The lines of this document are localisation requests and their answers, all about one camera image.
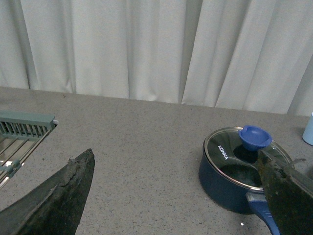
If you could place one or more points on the glass lid with blue knob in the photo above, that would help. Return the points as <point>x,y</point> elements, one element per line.
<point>234,153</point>

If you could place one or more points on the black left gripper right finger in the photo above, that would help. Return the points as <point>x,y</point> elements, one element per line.
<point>289,194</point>

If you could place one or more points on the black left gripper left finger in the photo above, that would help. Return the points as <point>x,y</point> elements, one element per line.
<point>54,207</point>

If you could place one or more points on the green metal dish rack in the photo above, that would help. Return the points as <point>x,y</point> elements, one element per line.
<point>20,134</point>

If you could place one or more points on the dark blue saucepan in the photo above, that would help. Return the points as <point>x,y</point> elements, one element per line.
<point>232,196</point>

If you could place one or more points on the light blue cup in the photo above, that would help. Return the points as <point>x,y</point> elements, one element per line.
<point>308,132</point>

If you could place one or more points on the white curtain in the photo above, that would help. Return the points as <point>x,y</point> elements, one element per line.
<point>254,55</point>

